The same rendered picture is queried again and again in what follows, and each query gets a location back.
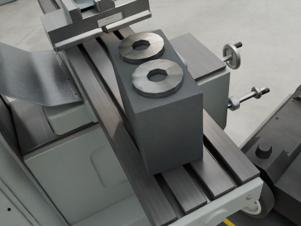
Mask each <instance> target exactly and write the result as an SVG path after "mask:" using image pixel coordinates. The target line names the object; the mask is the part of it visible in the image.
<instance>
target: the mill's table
mask: <svg viewBox="0 0 301 226"><path fill-rule="evenodd" d="M37 1H38V3H39V6H40V8H41V10H42V12H43V14H47V13H50V12H53V11H56V10H59V9H62V5H61V2H60V0H37ZM103 34H104V35H102V36H100V37H97V38H95V39H92V40H89V41H86V42H84V43H81V44H78V45H76V46H73V47H70V48H68V49H65V50H62V51H63V53H64V55H65V57H66V59H67V61H68V63H69V65H70V67H71V69H72V71H73V73H74V75H75V76H76V78H77V80H78V82H79V84H80V86H81V88H82V90H83V92H84V94H85V96H86V98H87V100H88V102H89V104H90V106H91V108H92V110H93V112H94V114H95V116H96V118H97V119H98V121H99V123H100V125H101V127H102V129H103V131H104V133H105V135H106V137H107V139H108V141H109V143H110V145H111V147H112V149H113V151H114V153H115V155H116V157H117V159H118V161H119V163H120V165H121V167H122V169H123V171H124V173H125V175H126V177H127V179H128V181H129V183H130V184H131V186H132V188H133V190H134V192H135V194H136V196H137V198H138V200H139V202H140V204H141V206H142V208H143V210H144V212H145V214H146V216H147V218H148V220H149V222H150V224H151V226H216V225H218V224H220V223H221V222H222V221H223V220H224V219H225V218H226V217H228V216H230V215H231V214H233V213H235V212H237V211H239V210H240V209H242V208H244V207H246V206H247V205H249V204H251V203H253V202H255V201H257V200H258V199H259V197H260V194H261V190H262V186H263V181H262V180H261V179H260V173H261V172H260V171H259V170H258V169H257V168H256V167H255V165H254V164H253V163H252V162H251V161H250V160H249V159H248V158H247V156H246V155H245V154H244V153H243V152H242V151H241V150H240V149H239V148H238V147H237V146H236V145H235V143H234V142H233V141H232V140H231V139H230V138H229V137H228V136H227V134H226V133H225V132H224V131H223V130H222V129H221V128H220V127H219V125H218V124H217V123H216V122H215V121H214V120H213V119H212V118H211V116H210V115H209V114H208V113H207V112H206V111H205V110H204V109H203V158H202V159H199V160H196V161H192V162H190V163H187V164H184V165H181V166H178V167H175V168H172V169H169V170H166V171H164V172H161V173H158V174H154V175H152V176H149V175H148V172H147V170H146V167H145V164H144V162H143V159H142V156H141V154H140V151H139V148H138V145H137V142H136V139H135V137H134V135H133V131H132V129H131V126H130V123H129V121H128V118H127V115H126V112H125V109H124V107H123V103H122V100H121V96H120V92H119V88H118V85H117V81H116V77H115V73H114V69H113V66H112V62H111V58H110V55H109V51H108V47H107V45H108V43H112V42H116V41H119V40H122V39H125V38H126V37H128V36H130V35H133V34H135V32H134V31H133V30H132V29H131V27H130V26H127V27H124V28H121V29H119V30H116V31H113V32H111V33H108V32H103Z"/></svg>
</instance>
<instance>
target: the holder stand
mask: <svg viewBox="0 0 301 226"><path fill-rule="evenodd" d="M107 47H108V51H109V55H110V58H111V62H112V66H113V69H114V73H115V77H116V81H117V85H118V88H119V92H120V96H121V100H122V103H123V107H124V109H125V112H126V115H127V118H128V121H129V123H130V126H131V129H132V131H133V135H134V137H135V139H136V142H137V145H138V148H139V151H140V154H141V156H142V159H143V162H144V164H145V167H146V170H147V172H148V175H149V176H152V175H154V174H158V173H161V172H164V171H166V170H169V169H172V168H175V167H178V166H181V165H184V164H187V163H190V162H192V161H196V160H199V159H202V158H203V92H202V90H201V89H200V87H199V86H198V84H197V83H196V81H195V80H194V78H193V77H192V75H191V74H190V72H189V71H188V69H187V68H186V66H185V65H184V63H183V62H182V60H181V59H180V57H179V56H178V54H177V53H176V51H175V50H174V48H173V47H172V45H171V44H170V42H169V41H168V39H167V37H166V36H165V34H164V33H163V32H162V30H161V29H158V30H154V31H151V32H142V33H136V34H133V35H130V36H128V37H126V38H125V39H122V40H119V41H116V42H112V43H108V44H107Z"/></svg>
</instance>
